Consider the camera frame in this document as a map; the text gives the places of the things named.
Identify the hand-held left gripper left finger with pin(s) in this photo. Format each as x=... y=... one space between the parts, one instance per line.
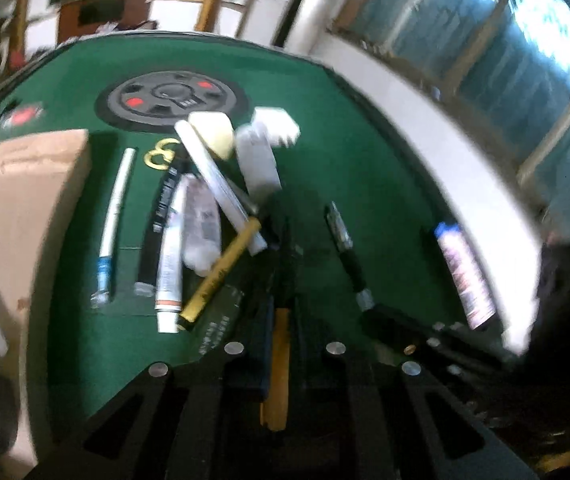
x=265 y=355

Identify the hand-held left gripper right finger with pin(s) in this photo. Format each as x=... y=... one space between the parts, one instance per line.
x=299 y=345

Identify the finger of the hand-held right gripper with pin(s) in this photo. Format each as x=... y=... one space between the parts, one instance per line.
x=465 y=367
x=415 y=327

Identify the orange stick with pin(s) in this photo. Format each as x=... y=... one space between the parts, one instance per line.
x=280 y=375

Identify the dark green marker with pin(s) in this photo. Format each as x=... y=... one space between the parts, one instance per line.
x=220 y=322

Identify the black pen with silver section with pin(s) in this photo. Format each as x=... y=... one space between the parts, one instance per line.
x=347 y=250

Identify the black tube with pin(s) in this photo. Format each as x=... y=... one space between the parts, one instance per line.
x=161 y=220

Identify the long silvery white tube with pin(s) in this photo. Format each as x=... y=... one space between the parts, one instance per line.
x=215 y=180

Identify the white cylindrical bottle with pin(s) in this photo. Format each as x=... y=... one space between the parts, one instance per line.
x=257 y=165

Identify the brown cardboard box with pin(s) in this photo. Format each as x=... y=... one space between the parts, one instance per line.
x=15 y=240

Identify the white bottle with purple print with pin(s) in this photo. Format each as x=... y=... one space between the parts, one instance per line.
x=465 y=275

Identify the gold pen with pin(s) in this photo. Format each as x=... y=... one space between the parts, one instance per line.
x=217 y=275

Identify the white tube with orange band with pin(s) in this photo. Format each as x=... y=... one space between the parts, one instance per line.
x=171 y=270

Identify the pale pink tube with barcode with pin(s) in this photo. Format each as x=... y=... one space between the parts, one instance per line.
x=204 y=230

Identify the white pen with blue tip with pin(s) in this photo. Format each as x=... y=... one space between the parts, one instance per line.
x=115 y=220

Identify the white charger plug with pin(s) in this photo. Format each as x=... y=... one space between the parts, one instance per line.
x=277 y=125

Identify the gold key rings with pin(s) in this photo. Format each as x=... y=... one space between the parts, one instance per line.
x=161 y=152

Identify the cream rounded case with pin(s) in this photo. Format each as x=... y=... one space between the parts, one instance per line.
x=212 y=132

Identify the round grey table control panel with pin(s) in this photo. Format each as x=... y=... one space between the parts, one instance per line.
x=170 y=100

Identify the white standing air conditioner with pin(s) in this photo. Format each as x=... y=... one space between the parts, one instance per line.
x=315 y=5

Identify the red item in clear packet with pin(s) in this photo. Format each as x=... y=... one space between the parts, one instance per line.
x=21 y=116

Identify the brown wooden cabinet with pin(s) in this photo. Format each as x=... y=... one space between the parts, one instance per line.
x=100 y=15

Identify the window with wooden frame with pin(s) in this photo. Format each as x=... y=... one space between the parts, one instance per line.
x=490 y=45

